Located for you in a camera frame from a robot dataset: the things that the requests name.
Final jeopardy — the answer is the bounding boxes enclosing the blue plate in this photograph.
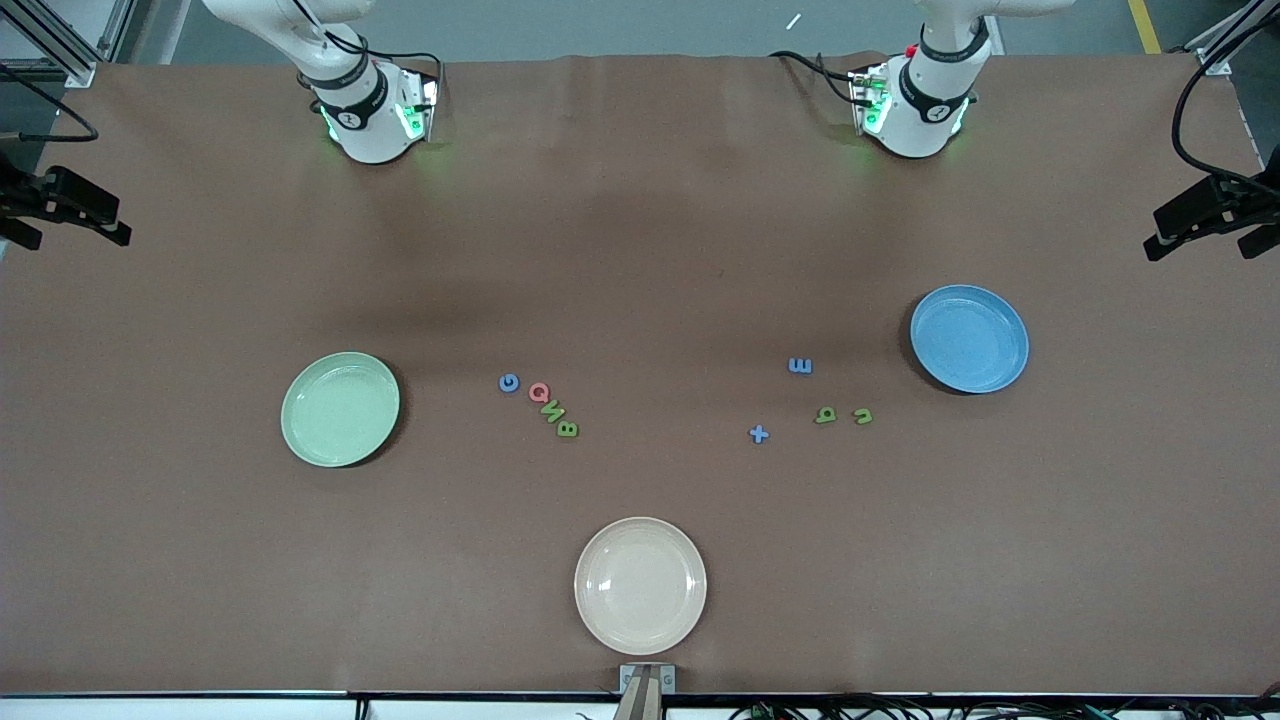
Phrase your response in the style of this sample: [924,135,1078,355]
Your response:
[909,284,1031,395]

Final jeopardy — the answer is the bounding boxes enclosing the aluminium camera post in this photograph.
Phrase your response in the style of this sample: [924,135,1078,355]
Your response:
[613,663,677,720]

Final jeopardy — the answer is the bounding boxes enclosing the black right arm base cable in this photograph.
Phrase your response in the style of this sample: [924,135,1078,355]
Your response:
[375,48,444,113]

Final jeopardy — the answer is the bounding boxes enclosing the white table edge rail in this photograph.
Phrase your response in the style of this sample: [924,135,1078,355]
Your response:
[0,693,1280,720]

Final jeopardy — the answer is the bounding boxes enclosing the beige plate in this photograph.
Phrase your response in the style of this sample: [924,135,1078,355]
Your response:
[574,516,709,657]

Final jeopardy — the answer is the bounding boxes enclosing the black left arm base cable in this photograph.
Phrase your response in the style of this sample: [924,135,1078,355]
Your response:
[768,48,866,109]

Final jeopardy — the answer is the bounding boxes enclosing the aluminium frame post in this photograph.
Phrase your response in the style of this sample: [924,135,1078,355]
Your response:
[0,0,136,86]
[1185,0,1280,76]

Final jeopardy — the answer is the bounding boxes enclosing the black cable bundle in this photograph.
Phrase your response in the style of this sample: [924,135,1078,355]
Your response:
[730,695,1280,720]

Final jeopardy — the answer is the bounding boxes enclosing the pale green plate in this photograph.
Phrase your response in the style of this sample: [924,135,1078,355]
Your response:
[280,351,402,469]

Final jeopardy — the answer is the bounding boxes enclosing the brown table cover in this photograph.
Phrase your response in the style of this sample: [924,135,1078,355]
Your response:
[0,52,1280,696]

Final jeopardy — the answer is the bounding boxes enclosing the black arm base cable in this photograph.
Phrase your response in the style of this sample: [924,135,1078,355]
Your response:
[375,48,444,113]
[768,48,866,109]

